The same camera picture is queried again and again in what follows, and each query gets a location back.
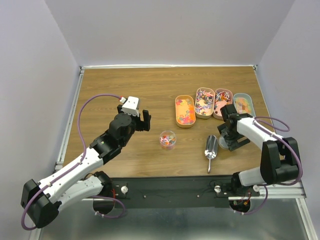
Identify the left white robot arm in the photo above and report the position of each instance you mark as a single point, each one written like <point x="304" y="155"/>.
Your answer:
<point x="43" y="200"/>

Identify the silver metal scoop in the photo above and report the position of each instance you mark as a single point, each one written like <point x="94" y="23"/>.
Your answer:
<point x="211" y="150"/>

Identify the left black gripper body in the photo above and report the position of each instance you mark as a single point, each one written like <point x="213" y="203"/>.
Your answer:
<point x="137" y="124"/>

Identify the aluminium frame rail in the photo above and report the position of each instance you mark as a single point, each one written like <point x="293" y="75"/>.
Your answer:
<point x="295" y="191"/>

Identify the pink tray round lollipops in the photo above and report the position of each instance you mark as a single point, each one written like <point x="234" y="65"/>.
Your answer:
<point x="222" y="97"/>

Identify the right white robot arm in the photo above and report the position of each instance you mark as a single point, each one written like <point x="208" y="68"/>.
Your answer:
<point x="280" y="162"/>

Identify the blue tray popsicle candies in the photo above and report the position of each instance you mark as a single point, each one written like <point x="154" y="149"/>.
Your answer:
<point x="243" y="104"/>

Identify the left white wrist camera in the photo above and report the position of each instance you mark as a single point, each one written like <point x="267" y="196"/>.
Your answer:
<point x="130" y="105"/>

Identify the clear glass jar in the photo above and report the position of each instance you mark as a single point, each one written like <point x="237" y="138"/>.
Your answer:
<point x="167" y="139"/>

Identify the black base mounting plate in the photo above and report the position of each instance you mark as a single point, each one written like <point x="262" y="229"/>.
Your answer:
<point x="179" y="191"/>

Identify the beige tray swirl lollipops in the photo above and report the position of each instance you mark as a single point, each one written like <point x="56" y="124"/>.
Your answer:
<point x="204" y="102"/>

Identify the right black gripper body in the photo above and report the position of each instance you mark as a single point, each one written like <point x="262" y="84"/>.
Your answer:
<point x="223" y="127"/>

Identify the orange tray star candies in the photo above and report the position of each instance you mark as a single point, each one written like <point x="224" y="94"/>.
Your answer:
<point x="185" y="111"/>

